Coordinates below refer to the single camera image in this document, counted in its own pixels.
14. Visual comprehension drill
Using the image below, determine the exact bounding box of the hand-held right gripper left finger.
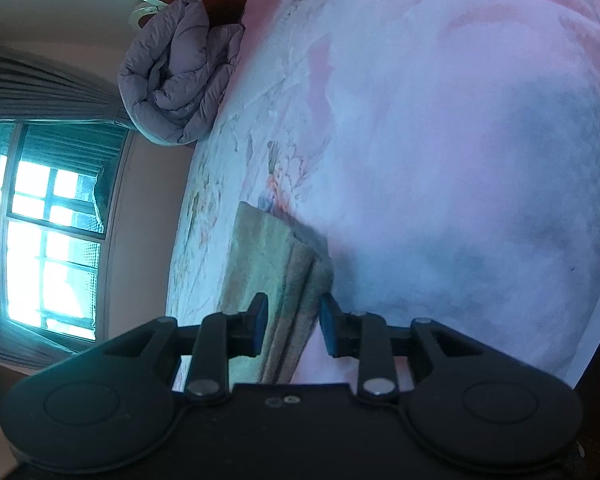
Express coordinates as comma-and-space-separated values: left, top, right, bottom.
100, 292, 270, 402

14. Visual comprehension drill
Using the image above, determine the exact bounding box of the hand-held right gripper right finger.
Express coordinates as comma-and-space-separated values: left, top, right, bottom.
318, 292, 483, 404

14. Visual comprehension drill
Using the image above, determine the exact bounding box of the bed with pink floral sheet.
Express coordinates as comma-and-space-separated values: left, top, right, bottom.
165, 0, 600, 391

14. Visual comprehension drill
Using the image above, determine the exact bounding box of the grey curtain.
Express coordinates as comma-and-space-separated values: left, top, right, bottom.
0, 310, 88, 376
0, 52, 137, 133

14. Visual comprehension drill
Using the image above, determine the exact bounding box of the rolled grey quilt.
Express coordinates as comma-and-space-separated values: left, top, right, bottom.
116, 0, 247, 147

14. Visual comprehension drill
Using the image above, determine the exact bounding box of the window with white frame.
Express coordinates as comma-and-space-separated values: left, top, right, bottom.
0, 119, 108, 342

